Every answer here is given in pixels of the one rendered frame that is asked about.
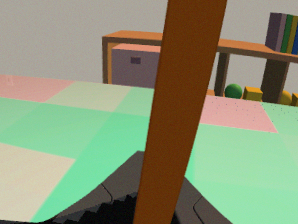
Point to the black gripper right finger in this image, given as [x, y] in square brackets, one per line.
[193, 208]

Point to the brown tapered bar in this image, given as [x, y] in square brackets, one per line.
[190, 37]

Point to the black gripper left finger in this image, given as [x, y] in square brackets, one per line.
[112, 202]

